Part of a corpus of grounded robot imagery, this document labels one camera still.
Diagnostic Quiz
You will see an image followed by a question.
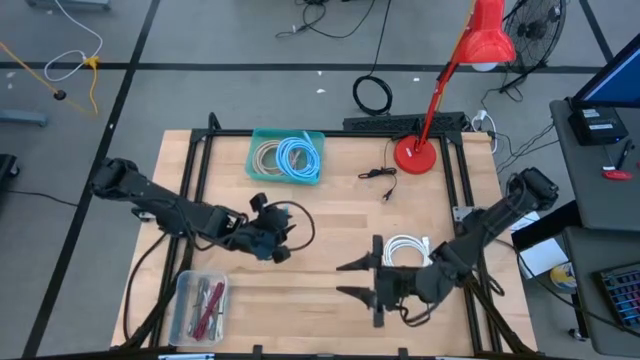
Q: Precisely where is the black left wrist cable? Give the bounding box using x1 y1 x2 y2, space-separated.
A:
273 200 317 252

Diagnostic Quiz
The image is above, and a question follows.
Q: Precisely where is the white floor cable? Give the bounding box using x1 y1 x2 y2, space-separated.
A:
43 0 104 84

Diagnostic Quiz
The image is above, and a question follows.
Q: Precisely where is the grey metal furniture foot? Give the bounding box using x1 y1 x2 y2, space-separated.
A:
0 109 50 128
24 0 112 11

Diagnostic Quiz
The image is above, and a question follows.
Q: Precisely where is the black power strip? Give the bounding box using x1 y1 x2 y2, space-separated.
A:
342 111 469 134

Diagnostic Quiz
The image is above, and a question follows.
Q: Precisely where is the white paper sheet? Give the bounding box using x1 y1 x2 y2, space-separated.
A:
517 212 542 232
518 237 571 280

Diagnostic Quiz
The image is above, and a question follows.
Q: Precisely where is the black coiled floor cable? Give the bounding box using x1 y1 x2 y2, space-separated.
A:
352 0 394 117

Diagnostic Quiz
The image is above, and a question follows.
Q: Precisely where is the black computer monitor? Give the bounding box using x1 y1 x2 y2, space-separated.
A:
569 32 640 109

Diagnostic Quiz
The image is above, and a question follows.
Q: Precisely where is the teal plastic bin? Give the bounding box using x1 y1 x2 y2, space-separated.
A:
244 127 326 187

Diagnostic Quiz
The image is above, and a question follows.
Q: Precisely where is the black lamp cord with switch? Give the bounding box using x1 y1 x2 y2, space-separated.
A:
357 138 400 202

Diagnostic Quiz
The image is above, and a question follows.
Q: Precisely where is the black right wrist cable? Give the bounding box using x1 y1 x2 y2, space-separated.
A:
397 298 444 329

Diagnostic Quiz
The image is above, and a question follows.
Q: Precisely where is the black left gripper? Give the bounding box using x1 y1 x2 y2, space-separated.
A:
233 192 297 265

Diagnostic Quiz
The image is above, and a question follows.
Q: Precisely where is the black aluminium table frame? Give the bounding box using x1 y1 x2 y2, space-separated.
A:
119 112 539 359

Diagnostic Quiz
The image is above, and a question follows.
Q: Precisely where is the black floor fan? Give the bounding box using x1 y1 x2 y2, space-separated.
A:
499 0 569 95

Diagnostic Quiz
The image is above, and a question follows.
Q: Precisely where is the teal braided usb cable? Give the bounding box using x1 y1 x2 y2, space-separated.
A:
252 208 291 260

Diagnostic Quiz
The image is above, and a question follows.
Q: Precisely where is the black pen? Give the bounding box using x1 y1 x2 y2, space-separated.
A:
615 138 635 171

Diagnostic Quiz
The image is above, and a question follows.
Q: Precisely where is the red desk lamp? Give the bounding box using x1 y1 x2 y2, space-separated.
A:
392 0 517 176

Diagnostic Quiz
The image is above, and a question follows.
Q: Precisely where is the yellow floor cable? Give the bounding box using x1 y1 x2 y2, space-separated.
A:
0 42 101 117

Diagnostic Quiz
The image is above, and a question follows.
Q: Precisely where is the white wall charger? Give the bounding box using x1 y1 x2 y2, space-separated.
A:
469 108 500 155

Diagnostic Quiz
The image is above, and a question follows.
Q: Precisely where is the black keyboard with coloured keys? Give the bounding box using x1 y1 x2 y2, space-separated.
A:
592 262 640 334

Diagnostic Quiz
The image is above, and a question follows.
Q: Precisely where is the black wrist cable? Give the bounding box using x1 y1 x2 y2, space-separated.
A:
397 298 444 329
273 200 317 252

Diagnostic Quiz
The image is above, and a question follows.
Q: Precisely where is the black tangled floor cable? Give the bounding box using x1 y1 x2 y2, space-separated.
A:
275 0 377 40

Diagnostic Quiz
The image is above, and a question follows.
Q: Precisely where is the black mini computer box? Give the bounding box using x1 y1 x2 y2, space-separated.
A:
567 104 630 147

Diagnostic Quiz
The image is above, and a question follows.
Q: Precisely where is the yellow blue round object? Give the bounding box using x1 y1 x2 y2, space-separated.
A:
549 263 578 294

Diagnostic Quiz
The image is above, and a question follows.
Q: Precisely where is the grey braided usb cable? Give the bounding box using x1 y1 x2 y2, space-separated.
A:
187 277 209 339

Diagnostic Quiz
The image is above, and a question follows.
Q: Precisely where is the red braided usb cable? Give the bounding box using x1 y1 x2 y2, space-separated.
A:
192 281 226 342

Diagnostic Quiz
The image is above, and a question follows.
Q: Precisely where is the beige short usb cable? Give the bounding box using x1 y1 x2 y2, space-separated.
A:
212 289 230 344

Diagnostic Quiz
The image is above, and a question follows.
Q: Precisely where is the grey desk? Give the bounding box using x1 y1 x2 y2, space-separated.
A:
562 224 640 359
548 97 640 234

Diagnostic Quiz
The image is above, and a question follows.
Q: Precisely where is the white ethernet cable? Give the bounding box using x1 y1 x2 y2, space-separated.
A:
382 234 434 269

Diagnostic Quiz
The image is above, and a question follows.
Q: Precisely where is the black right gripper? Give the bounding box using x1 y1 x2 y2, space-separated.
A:
335 235 429 329

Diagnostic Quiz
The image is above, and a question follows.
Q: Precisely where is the clear plastic container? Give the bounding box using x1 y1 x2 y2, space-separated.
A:
168 269 232 347

